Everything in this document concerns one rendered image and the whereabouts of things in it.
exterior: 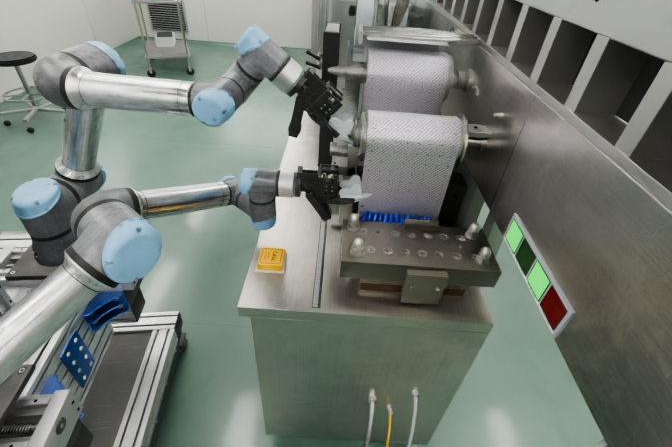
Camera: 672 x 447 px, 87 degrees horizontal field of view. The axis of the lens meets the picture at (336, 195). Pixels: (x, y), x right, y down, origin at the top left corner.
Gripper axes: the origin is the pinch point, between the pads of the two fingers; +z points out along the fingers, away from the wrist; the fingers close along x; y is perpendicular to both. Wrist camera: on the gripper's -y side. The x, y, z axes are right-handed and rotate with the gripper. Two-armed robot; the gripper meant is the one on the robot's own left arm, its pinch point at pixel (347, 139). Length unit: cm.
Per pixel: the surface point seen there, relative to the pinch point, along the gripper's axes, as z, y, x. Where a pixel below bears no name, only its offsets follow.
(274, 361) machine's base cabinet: 25, -56, -30
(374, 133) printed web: 2.1, 7.5, -3.9
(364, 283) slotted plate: 24.6, -18.2, -23.3
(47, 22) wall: -228, -272, 358
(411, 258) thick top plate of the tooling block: 27.1, -4.1, -21.9
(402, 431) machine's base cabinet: 88, -60, -31
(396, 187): 18.2, 0.9, -4.7
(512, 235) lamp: 31.1, 19.1, -28.0
